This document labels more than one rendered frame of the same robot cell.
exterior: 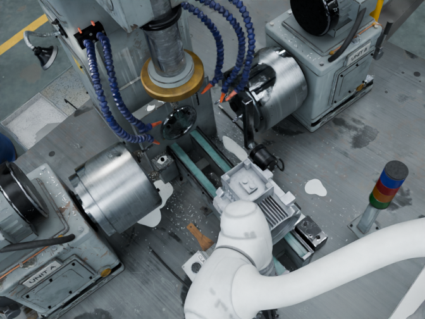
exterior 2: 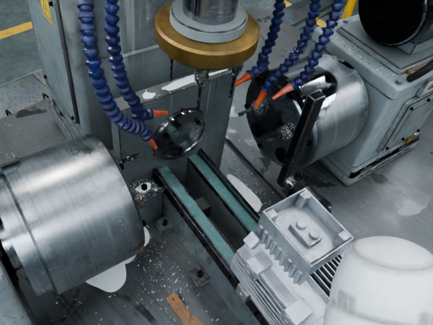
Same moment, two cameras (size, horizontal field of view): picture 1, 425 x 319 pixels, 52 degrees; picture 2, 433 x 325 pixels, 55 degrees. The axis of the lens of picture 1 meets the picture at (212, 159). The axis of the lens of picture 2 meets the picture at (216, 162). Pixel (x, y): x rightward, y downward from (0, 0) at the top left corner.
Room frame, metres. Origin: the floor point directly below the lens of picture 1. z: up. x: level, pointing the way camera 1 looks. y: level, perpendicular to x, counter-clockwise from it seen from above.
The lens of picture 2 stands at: (0.21, 0.18, 1.71)
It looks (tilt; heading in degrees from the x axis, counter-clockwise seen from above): 48 degrees down; 345
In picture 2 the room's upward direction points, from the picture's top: 10 degrees clockwise
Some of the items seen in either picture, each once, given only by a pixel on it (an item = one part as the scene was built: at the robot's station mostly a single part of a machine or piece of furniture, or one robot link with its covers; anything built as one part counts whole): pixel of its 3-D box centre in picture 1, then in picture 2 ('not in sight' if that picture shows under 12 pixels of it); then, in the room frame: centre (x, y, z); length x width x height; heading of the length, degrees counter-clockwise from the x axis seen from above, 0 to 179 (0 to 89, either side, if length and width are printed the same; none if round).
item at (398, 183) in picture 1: (393, 175); not in sight; (0.47, -0.47, 1.19); 0.06 x 0.06 x 0.04
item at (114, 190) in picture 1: (103, 197); (41, 225); (0.65, 0.36, 1.04); 0.37 x 0.25 x 0.25; 117
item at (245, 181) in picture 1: (247, 187); (301, 235); (0.56, -0.09, 1.11); 0.12 x 0.11 x 0.07; 27
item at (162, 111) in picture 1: (171, 119); (166, 131); (0.95, 0.12, 0.97); 0.30 x 0.11 x 0.34; 117
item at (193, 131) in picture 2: (179, 123); (181, 135); (0.89, 0.09, 1.01); 0.15 x 0.02 x 0.15; 117
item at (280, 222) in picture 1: (256, 209); (302, 278); (0.52, -0.10, 1.01); 0.20 x 0.19 x 0.19; 27
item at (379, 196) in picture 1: (385, 190); not in sight; (0.47, -0.47, 1.10); 0.06 x 0.06 x 0.04
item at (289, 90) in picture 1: (269, 85); (312, 107); (0.97, -0.25, 1.04); 0.41 x 0.25 x 0.25; 117
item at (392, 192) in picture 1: (389, 182); not in sight; (0.47, -0.47, 1.14); 0.06 x 0.06 x 0.04
